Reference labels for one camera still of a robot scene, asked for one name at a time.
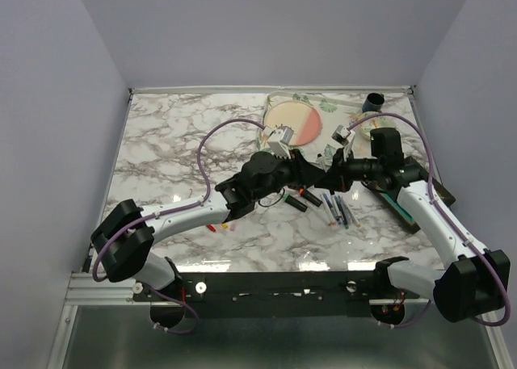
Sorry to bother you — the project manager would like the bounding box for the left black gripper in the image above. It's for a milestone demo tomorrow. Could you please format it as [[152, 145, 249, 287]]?
[[253, 149, 326, 203]]

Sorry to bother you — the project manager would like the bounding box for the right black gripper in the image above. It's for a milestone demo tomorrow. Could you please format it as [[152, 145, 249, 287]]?
[[316, 147, 383, 192]]

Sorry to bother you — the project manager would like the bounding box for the orange highlighter black body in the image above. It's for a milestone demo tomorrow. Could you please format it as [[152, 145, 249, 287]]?
[[299, 188, 323, 208]]

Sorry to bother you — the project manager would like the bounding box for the black white pen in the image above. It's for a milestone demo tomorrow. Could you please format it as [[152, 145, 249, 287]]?
[[317, 153, 326, 170]]

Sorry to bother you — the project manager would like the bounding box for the green highlighter black body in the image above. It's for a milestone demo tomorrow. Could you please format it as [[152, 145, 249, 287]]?
[[284, 195, 308, 212]]

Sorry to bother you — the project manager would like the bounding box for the purple pen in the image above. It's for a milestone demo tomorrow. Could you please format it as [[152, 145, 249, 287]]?
[[338, 195, 355, 224]]

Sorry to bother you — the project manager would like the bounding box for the red capped white pen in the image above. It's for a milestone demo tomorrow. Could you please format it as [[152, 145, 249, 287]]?
[[320, 192, 338, 225]]

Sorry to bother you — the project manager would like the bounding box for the teal acrylic marker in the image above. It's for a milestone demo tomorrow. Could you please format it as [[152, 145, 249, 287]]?
[[334, 195, 349, 229]]

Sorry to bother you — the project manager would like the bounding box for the blue pen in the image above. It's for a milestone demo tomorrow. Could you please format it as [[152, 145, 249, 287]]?
[[329, 194, 343, 224]]

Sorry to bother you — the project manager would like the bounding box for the pink capped white pen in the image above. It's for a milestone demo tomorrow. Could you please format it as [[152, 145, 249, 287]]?
[[324, 214, 335, 226]]

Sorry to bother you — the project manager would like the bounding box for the yellow capped marker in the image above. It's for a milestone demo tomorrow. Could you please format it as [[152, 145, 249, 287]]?
[[343, 200, 361, 228]]

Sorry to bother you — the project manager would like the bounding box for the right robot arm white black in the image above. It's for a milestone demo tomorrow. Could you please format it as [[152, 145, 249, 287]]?
[[318, 125, 511, 325]]

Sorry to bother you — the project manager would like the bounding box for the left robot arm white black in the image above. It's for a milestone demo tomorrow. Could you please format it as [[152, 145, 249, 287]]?
[[90, 149, 325, 300]]

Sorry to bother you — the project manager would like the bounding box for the floral rectangular tray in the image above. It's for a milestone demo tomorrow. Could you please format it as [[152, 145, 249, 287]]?
[[262, 91, 363, 164]]

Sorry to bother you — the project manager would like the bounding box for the cream and pink plate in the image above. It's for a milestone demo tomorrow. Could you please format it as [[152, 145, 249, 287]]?
[[264, 100, 322, 146]]

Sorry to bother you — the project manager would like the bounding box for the dark framed teal tray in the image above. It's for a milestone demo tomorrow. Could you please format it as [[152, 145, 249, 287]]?
[[373, 155, 456, 235]]

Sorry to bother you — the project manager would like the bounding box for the floral ceramic bowl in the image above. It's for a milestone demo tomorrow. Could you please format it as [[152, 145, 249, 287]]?
[[358, 111, 396, 140]]

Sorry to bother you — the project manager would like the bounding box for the dark blue cup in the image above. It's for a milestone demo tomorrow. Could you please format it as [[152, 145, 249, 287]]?
[[361, 93, 385, 113]]

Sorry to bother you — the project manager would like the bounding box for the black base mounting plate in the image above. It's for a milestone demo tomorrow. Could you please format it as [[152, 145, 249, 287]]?
[[132, 270, 421, 320]]

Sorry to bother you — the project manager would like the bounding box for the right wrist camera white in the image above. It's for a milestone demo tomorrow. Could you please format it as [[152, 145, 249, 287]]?
[[332, 125, 355, 159]]

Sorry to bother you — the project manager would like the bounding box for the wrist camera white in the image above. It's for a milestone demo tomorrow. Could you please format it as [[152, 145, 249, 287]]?
[[263, 125, 294, 159], [332, 125, 355, 159]]

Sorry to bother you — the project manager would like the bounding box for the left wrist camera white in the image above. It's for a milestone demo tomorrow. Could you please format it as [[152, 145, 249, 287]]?
[[263, 125, 294, 159]]

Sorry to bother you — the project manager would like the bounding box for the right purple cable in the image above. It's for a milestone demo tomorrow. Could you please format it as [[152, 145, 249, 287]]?
[[347, 112, 512, 329]]

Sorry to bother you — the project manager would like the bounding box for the aluminium front rail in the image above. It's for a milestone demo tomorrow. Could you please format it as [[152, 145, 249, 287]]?
[[65, 270, 422, 304]]

